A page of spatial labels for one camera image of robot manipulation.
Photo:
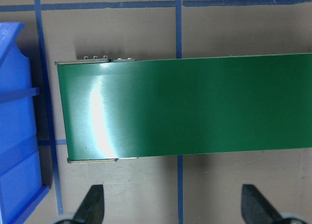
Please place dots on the green conveyor belt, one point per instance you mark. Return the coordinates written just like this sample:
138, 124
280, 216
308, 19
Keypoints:
186, 106

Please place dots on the blue left source bin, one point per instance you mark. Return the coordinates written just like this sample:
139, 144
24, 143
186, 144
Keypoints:
21, 188

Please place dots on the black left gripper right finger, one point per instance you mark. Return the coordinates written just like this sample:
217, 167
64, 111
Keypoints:
255, 208

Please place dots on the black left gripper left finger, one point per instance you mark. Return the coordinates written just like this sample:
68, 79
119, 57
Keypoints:
91, 210

